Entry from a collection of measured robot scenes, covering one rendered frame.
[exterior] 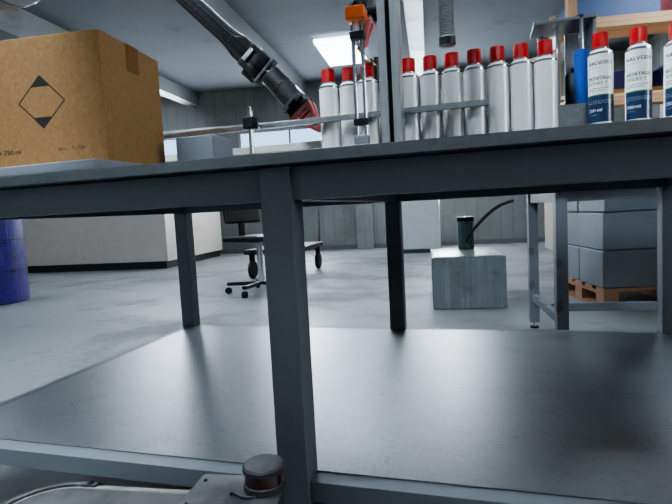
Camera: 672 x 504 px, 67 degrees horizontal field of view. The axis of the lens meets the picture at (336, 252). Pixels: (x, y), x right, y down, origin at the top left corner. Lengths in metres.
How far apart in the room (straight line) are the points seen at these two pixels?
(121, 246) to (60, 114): 7.10
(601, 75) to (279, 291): 0.84
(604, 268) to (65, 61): 3.20
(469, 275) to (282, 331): 2.75
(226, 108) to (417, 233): 4.52
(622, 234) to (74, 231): 7.39
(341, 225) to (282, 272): 8.54
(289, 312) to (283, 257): 0.10
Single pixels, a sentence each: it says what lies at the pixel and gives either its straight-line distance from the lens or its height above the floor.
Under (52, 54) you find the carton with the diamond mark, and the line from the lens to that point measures 1.27.
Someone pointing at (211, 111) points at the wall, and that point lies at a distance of 10.34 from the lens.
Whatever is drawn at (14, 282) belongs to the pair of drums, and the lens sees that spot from 5.77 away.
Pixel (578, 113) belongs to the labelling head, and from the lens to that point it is 1.34.
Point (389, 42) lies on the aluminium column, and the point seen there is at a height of 1.08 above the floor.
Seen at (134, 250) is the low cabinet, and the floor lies 0.29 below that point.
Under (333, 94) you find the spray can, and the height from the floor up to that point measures 1.02.
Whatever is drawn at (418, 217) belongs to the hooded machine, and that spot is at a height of 0.55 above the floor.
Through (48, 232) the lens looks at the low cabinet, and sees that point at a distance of 9.02.
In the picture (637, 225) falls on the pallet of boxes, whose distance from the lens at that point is 3.74.
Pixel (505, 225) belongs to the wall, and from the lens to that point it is 9.41.
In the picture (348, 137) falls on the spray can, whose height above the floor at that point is 0.91.
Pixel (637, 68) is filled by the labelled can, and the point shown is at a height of 0.99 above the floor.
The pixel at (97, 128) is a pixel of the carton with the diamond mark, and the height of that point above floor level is 0.92.
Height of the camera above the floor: 0.73
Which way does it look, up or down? 5 degrees down
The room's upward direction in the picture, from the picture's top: 3 degrees counter-clockwise
